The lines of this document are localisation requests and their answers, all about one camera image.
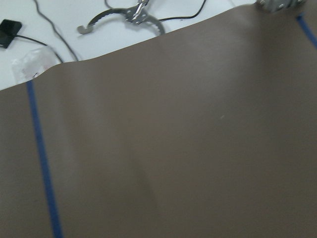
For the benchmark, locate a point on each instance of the black square adapter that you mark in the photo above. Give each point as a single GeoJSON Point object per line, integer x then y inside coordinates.
{"type": "Point", "coordinates": [8, 30]}

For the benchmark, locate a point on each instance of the metal locking clamp pliers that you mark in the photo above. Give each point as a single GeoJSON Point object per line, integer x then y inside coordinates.
{"type": "Point", "coordinates": [136, 14]}

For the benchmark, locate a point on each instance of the clear tape patch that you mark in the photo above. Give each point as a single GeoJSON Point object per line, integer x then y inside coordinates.
{"type": "Point", "coordinates": [34, 63]}

